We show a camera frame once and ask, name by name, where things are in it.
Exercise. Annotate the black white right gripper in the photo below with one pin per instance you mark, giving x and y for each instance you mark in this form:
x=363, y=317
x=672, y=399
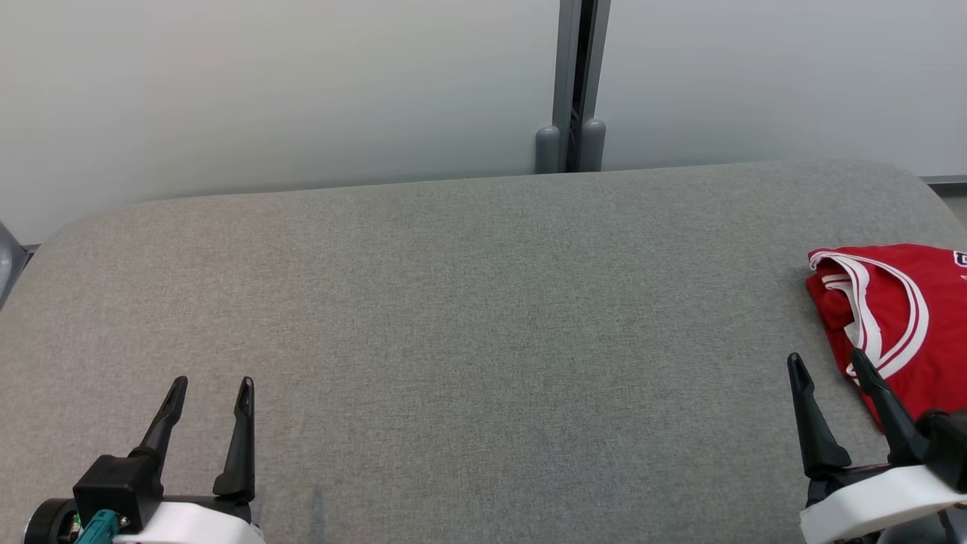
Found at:
x=869, y=506

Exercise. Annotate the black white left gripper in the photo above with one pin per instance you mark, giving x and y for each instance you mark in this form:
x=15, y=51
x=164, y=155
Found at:
x=196, y=525

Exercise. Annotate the red jersey white striped trim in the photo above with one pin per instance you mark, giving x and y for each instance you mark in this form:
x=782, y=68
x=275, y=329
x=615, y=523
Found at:
x=937, y=332

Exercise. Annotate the grey metal partition foot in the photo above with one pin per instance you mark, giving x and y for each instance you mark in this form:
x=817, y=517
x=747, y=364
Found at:
x=7, y=261

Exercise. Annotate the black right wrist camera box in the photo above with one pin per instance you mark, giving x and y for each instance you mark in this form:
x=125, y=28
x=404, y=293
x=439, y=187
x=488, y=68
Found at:
x=948, y=449

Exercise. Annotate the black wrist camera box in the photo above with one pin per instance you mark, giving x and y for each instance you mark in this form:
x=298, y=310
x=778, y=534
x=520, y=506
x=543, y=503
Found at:
x=948, y=449
x=113, y=483

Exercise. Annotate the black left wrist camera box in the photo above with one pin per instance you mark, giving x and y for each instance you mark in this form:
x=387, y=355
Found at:
x=113, y=483

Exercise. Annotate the grey partition bottom rail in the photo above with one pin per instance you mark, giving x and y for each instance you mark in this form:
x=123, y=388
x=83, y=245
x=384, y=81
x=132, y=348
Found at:
x=948, y=180

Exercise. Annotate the grey double partition post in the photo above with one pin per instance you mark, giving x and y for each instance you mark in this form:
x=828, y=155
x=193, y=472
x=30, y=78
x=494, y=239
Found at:
x=563, y=75

